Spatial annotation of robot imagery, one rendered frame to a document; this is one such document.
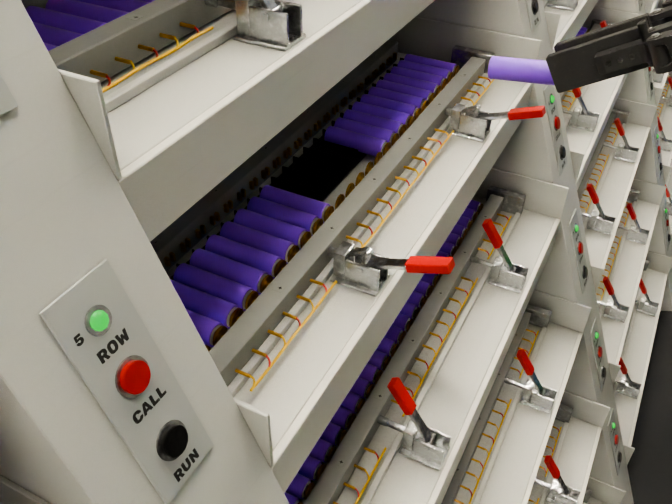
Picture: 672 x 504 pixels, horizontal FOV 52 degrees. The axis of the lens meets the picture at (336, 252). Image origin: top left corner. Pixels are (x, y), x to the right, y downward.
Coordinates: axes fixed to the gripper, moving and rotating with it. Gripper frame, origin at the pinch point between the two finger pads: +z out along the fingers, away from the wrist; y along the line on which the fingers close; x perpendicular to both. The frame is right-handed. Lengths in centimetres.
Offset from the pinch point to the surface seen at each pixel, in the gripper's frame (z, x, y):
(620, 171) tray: 24, -46, 75
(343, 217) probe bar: 20.0, -3.4, -11.7
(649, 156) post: 24, -54, 97
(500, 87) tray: 18.4, -7.0, 23.2
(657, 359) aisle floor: 31, -98, 79
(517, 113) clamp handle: 12.2, -6.4, 10.6
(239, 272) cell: 23.8, -1.8, -21.1
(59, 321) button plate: 13.0, 7.4, -39.8
